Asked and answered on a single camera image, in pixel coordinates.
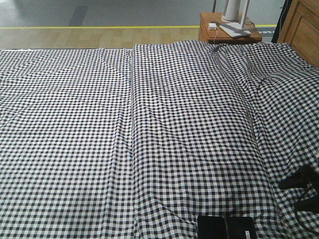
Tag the white power adapter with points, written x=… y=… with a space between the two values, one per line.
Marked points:
x=212 y=26

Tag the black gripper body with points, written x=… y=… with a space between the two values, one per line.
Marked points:
x=308 y=175

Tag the wooden bedside table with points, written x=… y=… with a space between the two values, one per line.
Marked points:
x=219 y=36

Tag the black white checkered bedsheet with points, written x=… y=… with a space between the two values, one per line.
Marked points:
x=139 y=143

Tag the black foldable smartphone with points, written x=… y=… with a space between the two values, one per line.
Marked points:
x=212 y=227

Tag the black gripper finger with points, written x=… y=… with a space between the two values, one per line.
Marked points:
x=296 y=180

